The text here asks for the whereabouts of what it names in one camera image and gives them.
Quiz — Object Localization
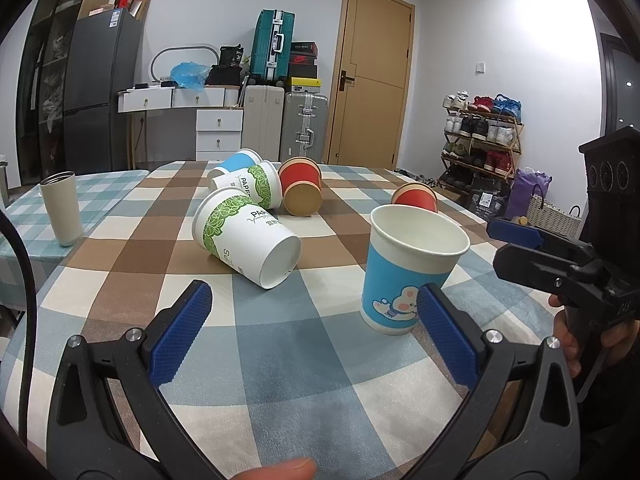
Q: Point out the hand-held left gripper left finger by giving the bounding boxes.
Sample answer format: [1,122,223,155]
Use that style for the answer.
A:
[47,279,227,480]

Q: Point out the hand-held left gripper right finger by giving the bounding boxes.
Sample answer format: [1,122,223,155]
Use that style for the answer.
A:
[400,282,583,480]

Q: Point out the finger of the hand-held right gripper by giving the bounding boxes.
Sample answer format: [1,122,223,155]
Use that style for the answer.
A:
[486,217,602,262]
[492,242,577,294]

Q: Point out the green leaf paper cup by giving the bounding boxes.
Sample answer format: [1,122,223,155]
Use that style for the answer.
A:
[212,160,284,210]
[192,187,303,290]

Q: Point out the blue cartoon paper cup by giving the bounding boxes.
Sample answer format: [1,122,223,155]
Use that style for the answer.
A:
[360,204,471,337]

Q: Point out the red paper cup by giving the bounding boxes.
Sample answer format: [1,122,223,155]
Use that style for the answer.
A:
[391,182,439,214]
[277,156,323,217]

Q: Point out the plain blue paper cup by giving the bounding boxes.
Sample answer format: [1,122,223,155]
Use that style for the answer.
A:
[207,148,264,179]

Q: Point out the person's right hand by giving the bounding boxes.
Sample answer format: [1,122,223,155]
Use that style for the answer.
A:
[548,293,584,381]

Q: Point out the person's left hand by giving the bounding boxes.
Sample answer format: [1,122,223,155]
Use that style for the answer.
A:
[220,457,317,480]

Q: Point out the black plastic package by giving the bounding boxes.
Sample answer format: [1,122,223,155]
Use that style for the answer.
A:
[469,187,512,219]

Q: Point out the woven basket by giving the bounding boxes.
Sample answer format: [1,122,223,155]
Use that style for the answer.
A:
[527,193,584,234]

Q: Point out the purple bag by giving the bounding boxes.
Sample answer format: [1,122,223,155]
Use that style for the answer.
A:
[507,168,553,219]

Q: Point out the wooden shoe rack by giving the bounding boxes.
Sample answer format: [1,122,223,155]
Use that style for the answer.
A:
[438,104,525,197]

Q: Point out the rows of shoes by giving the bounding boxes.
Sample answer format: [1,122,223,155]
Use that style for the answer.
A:
[441,91,523,192]

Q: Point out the dark door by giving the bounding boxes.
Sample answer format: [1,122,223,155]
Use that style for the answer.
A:
[599,33,640,137]

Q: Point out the checkered tablecloth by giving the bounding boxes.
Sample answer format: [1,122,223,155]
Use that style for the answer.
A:
[0,159,608,480]

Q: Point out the white steel tumbler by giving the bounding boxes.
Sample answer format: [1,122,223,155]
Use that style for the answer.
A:
[39,170,85,247]

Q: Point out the white drawer unit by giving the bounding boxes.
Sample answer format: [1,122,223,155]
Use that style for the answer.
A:
[195,108,245,163]

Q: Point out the wooden door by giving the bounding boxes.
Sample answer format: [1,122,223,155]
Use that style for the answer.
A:
[322,0,417,169]

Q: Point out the beige suitcase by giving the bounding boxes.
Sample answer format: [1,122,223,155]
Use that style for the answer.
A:
[242,84,286,164]

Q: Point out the white dressing table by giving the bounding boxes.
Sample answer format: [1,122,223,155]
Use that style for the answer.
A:
[118,86,244,170]

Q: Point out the silver suitcase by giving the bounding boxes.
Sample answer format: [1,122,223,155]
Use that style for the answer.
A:
[279,90,330,164]

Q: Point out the blue plastic bag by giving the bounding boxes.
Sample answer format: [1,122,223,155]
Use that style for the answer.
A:
[169,61,211,92]

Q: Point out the grey refrigerator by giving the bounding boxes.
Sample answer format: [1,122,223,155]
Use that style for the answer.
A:
[62,8,144,177]

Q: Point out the black bag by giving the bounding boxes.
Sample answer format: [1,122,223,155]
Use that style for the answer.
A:
[204,44,245,86]

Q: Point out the stack of shoe boxes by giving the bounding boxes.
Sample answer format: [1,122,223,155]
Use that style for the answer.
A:
[287,41,322,94]

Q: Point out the oval mirror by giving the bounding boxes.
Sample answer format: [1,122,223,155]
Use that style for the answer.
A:
[151,44,220,84]

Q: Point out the teal suitcase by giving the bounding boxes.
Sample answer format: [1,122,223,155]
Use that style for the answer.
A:
[248,8,296,85]

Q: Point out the black glass cabinet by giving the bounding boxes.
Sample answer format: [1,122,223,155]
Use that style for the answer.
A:
[16,0,97,188]

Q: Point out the black cable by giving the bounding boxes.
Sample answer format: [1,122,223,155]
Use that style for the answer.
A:
[0,207,39,442]

